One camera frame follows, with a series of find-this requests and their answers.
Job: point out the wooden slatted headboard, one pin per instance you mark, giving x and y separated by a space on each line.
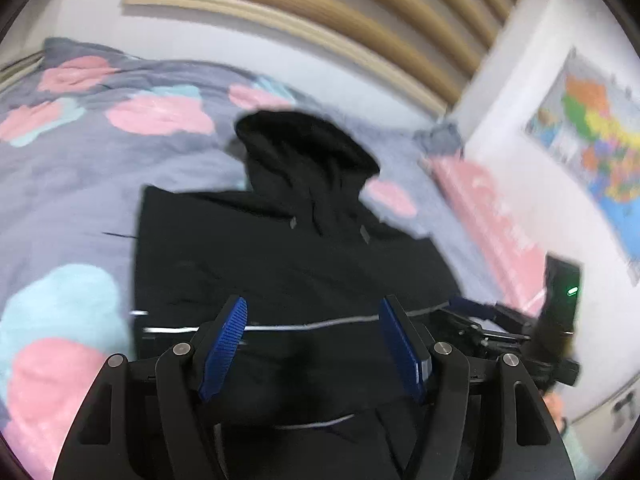
320 5

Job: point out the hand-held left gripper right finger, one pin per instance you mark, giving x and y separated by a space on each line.
402 350

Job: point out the grey pillow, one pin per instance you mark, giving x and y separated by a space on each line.
440 137

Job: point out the black hoodie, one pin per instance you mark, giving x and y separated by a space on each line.
300 260

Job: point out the grey cloud-print blanket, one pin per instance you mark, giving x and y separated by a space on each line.
75 185

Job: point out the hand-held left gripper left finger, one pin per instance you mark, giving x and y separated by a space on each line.
227 340

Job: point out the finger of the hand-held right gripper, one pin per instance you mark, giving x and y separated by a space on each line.
480 306
460 327

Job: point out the pink pillow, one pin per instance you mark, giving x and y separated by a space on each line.
480 200

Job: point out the colourful wall map poster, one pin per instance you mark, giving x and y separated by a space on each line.
600 130

